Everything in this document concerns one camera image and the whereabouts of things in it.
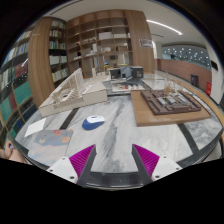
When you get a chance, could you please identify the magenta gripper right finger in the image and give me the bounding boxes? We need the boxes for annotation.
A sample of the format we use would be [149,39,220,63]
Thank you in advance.
[131,143,183,186]

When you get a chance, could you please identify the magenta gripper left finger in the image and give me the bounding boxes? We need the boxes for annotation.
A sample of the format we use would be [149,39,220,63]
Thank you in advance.
[46,143,97,186]

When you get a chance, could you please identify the patterned grey mouse pad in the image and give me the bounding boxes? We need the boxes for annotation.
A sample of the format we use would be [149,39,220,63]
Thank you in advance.
[28,130,73,166]

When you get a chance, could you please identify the blue and white computer mouse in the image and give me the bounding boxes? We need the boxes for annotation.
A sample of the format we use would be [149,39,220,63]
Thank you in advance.
[82,115,105,130]

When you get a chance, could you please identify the white paper sheet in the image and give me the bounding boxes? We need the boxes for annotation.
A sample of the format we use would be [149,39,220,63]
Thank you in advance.
[25,118,46,137]

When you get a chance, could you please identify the brown architectural model on board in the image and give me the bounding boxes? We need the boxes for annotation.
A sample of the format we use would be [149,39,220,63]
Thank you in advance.
[131,90,211,127]

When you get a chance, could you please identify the white architectural model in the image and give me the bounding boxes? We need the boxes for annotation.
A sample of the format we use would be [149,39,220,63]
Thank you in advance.
[39,68,109,117]

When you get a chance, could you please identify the flat white site model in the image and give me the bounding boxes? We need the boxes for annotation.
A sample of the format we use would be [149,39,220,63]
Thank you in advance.
[112,84,144,92]

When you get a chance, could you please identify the glass bookcase with books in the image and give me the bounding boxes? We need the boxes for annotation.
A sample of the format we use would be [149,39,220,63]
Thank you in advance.
[0,30,37,142]

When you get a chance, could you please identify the dark grey building model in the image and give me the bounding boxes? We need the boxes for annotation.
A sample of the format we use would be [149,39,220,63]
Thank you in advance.
[109,66,144,80]

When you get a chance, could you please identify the wire frame model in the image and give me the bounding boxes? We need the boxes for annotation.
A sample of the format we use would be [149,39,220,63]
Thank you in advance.
[143,74,176,90]

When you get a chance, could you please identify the wooden bookshelf wall unit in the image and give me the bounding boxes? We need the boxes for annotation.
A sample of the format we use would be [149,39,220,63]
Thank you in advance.
[28,9,155,105]

